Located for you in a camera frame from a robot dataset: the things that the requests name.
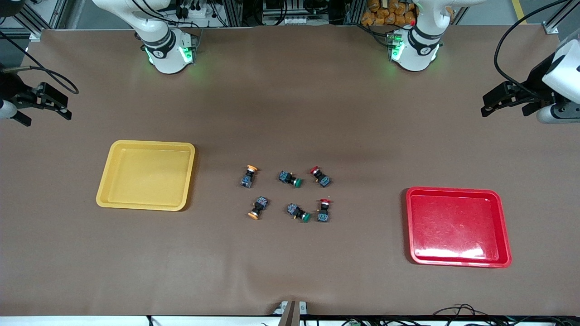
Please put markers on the aluminium frame post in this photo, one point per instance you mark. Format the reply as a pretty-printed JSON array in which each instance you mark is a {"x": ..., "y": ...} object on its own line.
[
  {"x": 550, "y": 28},
  {"x": 35, "y": 35}
]

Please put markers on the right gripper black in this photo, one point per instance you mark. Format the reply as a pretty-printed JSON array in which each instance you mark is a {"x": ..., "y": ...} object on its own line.
[{"x": 10, "y": 87}]

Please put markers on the white power strip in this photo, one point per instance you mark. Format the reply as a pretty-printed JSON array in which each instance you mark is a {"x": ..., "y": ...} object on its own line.
[{"x": 198, "y": 12}]

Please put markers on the yellow push button switch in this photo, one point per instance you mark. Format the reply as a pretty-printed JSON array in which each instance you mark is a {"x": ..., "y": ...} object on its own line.
[
  {"x": 259, "y": 203},
  {"x": 248, "y": 179}
]

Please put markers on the black background equipment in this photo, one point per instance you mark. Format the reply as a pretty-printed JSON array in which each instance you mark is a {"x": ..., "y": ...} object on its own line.
[{"x": 253, "y": 11}]

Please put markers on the yellow plastic tray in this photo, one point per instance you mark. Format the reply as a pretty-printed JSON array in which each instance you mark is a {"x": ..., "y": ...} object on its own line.
[{"x": 145, "y": 176}]

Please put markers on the red push button switch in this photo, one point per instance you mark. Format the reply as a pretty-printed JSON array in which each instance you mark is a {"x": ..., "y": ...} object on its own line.
[
  {"x": 322, "y": 179},
  {"x": 323, "y": 213}
]

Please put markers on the green push button switch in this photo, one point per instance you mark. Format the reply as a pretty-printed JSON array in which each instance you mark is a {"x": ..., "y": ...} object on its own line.
[
  {"x": 285, "y": 176},
  {"x": 294, "y": 209}
]

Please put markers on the brown table mat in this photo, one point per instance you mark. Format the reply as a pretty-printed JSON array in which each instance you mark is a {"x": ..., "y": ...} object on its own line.
[{"x": 290, "y": 271}]

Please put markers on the red plastic tray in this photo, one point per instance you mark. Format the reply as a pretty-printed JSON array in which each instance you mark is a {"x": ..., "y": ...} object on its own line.
[{"x": 453, "y": 244}]

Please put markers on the orange packets pile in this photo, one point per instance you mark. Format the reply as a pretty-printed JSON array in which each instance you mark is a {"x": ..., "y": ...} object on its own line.
[{"x": 385, "y": 13}]

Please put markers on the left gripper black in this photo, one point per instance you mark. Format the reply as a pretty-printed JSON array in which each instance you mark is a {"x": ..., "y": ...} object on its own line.
[{"x": 536, "y": 77}]

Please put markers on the grey metal table clamp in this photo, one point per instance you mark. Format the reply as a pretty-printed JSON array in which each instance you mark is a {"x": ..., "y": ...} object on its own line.
[{"x": 290, "y": 310}]

